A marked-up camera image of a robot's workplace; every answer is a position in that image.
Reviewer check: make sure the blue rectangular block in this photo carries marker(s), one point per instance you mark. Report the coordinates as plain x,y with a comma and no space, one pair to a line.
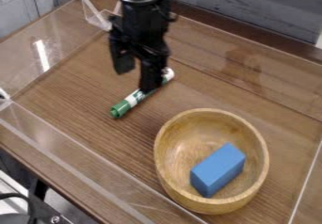
216,170

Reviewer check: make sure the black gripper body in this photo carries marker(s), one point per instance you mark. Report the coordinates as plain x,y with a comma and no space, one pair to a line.
142,25

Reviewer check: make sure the green dry erase marker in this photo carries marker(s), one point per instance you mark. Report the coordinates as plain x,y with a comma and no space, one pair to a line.
120,108

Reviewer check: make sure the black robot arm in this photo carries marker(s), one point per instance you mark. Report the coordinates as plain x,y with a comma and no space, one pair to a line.
136,37

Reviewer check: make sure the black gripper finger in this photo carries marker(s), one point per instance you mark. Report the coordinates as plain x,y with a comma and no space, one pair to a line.
151,72
122,56

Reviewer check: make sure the clear acrylic corner bracket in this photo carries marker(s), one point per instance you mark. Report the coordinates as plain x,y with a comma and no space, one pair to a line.
99,17

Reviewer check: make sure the clear acrylic tray wall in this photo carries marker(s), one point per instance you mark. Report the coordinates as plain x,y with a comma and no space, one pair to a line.
108,193

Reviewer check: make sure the brown wooden bowl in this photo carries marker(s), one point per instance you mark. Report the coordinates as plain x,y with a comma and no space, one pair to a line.
192,135

